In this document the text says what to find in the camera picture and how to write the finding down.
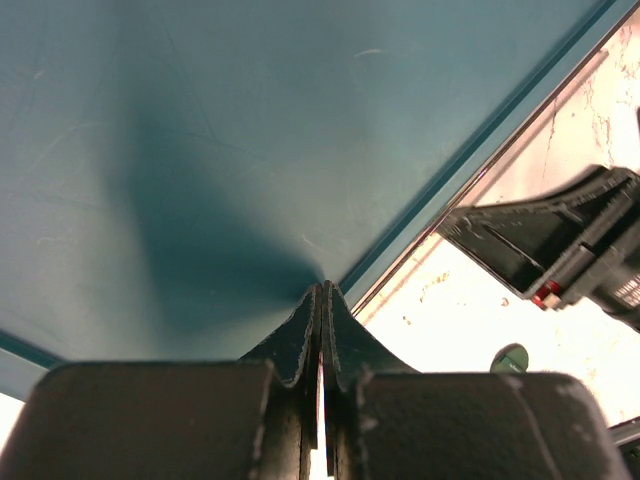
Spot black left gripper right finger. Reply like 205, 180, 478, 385
321, 282, 634, 479

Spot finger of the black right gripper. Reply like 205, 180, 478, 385
437, 166, 627, 300

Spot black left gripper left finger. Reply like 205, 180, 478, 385
1, 286, 321, 479

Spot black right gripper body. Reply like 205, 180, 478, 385
531, 169, 639, 331

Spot dark green puff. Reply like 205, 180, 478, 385
490, 343, 529, 373

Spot teal drawer organizer box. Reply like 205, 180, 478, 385
1, 1, 635, 399

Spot clear upper drawer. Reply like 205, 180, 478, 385
340, 1, 639, 315

